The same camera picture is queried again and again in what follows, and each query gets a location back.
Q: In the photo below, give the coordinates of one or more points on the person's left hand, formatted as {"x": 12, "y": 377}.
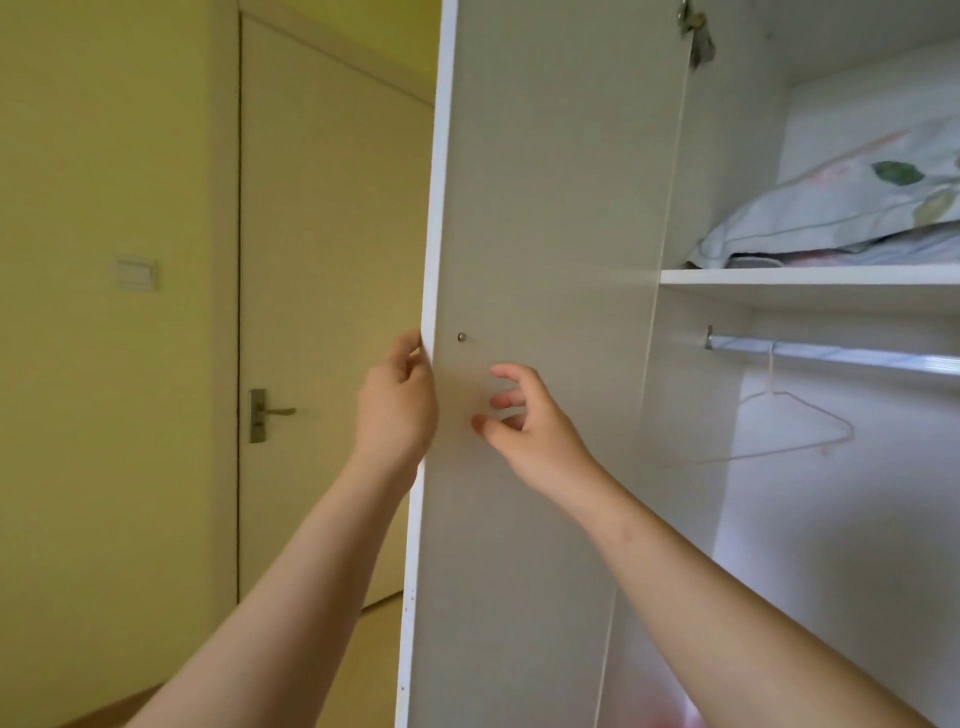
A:
{"x": 390, "y": 420}

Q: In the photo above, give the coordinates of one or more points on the person's right hand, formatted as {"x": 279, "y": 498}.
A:
{"x": 544, "y": 442}

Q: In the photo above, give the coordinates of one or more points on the person's right thumb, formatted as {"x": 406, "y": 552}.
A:
{"x": 491, "y": 427}

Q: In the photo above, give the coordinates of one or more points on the folded pale bedding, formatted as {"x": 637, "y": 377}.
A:
{"x": 885, "y": 251}

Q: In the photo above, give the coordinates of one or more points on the white wardrobe door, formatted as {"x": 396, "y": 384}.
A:
{"x": 540, "y": 225}

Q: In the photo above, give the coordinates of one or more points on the beige room door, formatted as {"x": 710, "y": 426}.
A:
{"x": 330, "y": 262}

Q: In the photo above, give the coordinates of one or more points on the person's right middle finger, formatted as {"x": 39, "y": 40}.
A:
{"x": 519, "y": 375}

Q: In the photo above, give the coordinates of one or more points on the white wall switch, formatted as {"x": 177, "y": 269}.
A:
{"x": 136, "y": 274}

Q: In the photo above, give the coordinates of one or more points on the person's left thumb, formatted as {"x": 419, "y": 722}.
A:
{"x": 426, "y": 379}

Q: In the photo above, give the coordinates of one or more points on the person's left forearm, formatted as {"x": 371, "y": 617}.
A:
{"x": 300, "y": 592}

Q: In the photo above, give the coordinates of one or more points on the white wardrobe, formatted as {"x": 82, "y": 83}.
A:
{"x": 750, "y": 187}

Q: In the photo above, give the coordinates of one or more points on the person's right forearm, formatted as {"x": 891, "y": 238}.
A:
{"x": 720, "y": 622}

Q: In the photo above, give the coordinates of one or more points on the floral pillow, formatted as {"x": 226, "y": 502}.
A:
{"x": 840, "y": 195}

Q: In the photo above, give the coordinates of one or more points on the metal clothes rail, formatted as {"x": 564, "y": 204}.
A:
{"x": 847, "y": 352}

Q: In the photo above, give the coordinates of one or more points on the metal door hinge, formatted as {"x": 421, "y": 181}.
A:
{"x": 697, "y": 34}

